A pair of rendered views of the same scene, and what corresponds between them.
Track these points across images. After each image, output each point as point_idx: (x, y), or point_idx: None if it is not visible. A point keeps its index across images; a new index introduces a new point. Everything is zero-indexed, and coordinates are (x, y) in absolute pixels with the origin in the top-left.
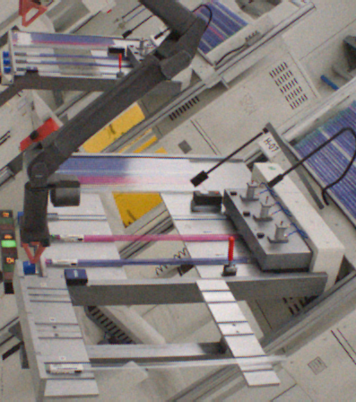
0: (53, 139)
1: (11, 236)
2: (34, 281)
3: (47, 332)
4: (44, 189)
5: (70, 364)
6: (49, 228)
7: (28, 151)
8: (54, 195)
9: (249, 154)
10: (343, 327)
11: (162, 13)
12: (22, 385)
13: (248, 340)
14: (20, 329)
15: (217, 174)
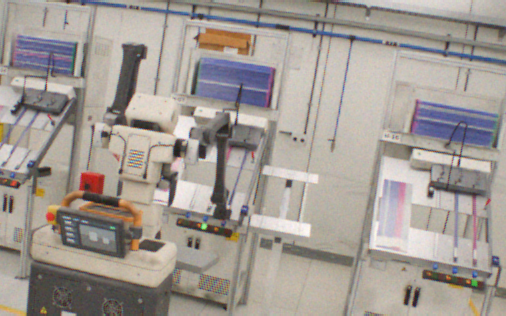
0: (221, 188)
1: (199, 224)
2: (252, 223)
3: (280, 228)
4: None
5: (298, 227)
6: (200, 207)
7: (213, 198)
8: None
9: None
10: None
11: (223, 124)
12: (220, 254)
13: (297, 173)
14: (246, 239)
15: (180, 129)
